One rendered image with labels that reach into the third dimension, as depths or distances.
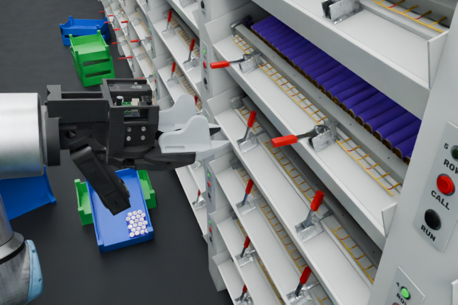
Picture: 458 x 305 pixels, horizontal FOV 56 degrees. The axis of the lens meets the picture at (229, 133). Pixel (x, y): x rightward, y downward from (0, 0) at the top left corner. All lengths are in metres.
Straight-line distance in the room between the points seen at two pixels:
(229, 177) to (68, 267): 0.79
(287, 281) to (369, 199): 0.41
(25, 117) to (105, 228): 1.30
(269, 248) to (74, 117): 0.61
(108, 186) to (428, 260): 0.36
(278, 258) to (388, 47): 0.59
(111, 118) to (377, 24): 0.31
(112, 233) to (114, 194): 1.19
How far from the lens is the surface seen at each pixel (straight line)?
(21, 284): 1.21
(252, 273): 1.16
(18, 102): 0.48
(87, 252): 1.72
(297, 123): 0.67
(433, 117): 0.42
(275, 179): 0.85
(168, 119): 0.54
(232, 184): 1.12
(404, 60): 0.45
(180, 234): 1.71
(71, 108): 0.47
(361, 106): 0.65
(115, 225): 1.74
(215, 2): 0.94
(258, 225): 1.01
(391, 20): 0.52
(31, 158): 0.47
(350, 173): 0.59
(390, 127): 0.61
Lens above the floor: 1.25
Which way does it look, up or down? 34 degrees down
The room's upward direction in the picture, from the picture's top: straight up
